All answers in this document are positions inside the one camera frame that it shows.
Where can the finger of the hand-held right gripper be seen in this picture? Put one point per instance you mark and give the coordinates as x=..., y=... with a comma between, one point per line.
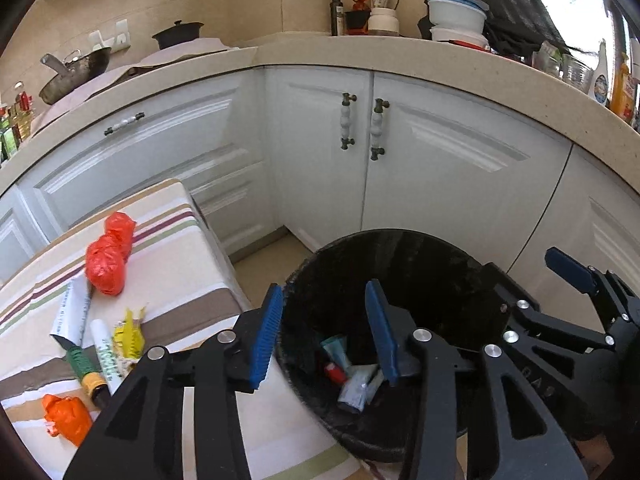
x=525, y=315
x=570, y=270

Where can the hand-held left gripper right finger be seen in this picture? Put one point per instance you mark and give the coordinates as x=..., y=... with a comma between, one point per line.
x=382, y=330

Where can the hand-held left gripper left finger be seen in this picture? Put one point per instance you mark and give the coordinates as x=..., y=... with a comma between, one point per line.
x=265, y=340

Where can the teal tube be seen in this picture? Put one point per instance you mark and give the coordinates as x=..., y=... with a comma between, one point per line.
x=337, y=350

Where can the black trash bin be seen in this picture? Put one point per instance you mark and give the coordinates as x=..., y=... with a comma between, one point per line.
x=425, y=260

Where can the yellow snack wrapper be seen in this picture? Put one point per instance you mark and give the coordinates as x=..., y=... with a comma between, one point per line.
x=127, y=340

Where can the white tube with green print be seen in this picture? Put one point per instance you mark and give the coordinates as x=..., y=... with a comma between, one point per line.
x=105, y=355

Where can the red plastic bag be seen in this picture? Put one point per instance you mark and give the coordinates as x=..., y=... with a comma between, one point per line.
x=105, y=265

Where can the green yellow label dark bottle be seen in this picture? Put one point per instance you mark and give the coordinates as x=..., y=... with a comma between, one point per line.
x=82, y=365

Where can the white grey squeezed tube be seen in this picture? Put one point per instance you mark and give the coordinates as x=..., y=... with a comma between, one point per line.
x=72, y=310

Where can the orange plastic bag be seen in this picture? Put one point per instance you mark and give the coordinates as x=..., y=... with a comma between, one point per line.
x=67, y=417

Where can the striped tablecloth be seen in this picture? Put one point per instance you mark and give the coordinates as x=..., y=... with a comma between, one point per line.
x=175, y=280

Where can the white kitchen cabinet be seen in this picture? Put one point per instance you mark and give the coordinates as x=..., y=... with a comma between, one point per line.
x=450, y=170

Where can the orange detergent bottle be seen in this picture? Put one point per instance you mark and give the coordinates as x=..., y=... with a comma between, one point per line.
x=624, y=90

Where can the clear drinking glass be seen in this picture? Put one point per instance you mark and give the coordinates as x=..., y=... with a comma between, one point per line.
x=546, y=60
x=577, y=72

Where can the white plastic bowl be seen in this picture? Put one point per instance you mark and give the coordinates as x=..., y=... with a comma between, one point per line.
x=460, y=37

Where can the dark hanging cloth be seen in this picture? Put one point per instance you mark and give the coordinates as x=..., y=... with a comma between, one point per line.
x=500, y=0

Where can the white bowl with blue lid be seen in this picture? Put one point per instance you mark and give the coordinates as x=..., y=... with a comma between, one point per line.
x=457, y=12

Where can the pale stove cover cloth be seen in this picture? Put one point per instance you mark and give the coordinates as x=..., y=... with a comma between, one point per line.
x=150, y=65

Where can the white ceramic jar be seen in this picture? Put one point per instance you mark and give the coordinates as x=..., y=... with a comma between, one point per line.
x=383, y=22

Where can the black cup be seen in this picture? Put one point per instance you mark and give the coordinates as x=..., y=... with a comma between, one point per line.
x=357, y=21

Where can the black lidded pot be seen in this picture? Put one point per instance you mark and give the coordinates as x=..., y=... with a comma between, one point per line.
x=177, y=35

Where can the dark oil bottle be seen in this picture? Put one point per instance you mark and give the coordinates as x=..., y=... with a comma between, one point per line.
x=336, y=12

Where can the steel wok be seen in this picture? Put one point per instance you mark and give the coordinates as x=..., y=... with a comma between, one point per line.
x=75, y=77

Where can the cluster of condiment bottles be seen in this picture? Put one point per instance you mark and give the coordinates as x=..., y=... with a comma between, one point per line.
x=12, y=130

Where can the red orange packet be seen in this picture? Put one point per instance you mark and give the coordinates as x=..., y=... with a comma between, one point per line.
x=361, y=1

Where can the white wall hooks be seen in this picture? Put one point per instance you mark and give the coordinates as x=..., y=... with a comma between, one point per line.
x=110, y=35

